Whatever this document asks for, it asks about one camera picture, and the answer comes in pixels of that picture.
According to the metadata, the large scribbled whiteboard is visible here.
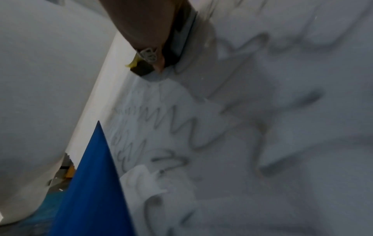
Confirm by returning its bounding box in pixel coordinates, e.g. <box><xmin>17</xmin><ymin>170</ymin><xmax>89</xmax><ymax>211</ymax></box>
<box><xmin>101</xmin><ymin>0</ymin><xmax>373</xmax><ymax>236</ymax></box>

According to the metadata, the person's right hand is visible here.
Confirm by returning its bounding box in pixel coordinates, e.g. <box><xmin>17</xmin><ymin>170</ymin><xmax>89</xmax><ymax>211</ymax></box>
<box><xmin>99</xmin><ymin>0</ymin><xmax>190</xmax><ymax>73</ymax></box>

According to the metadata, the ornate silver thumb ring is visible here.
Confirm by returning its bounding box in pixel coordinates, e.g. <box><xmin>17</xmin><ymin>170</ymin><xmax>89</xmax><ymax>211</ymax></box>
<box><xmin>136</xmin><ymin>47</ymin><xmax>160</xmax><ymax>63</ymax></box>

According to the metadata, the yellow and black whiteboard eraser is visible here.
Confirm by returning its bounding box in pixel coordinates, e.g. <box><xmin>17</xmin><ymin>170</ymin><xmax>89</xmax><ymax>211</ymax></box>
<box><xmin>125</xmin><ymin>0</ymin><xmax>199</xmax><ymax>78</ymax></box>

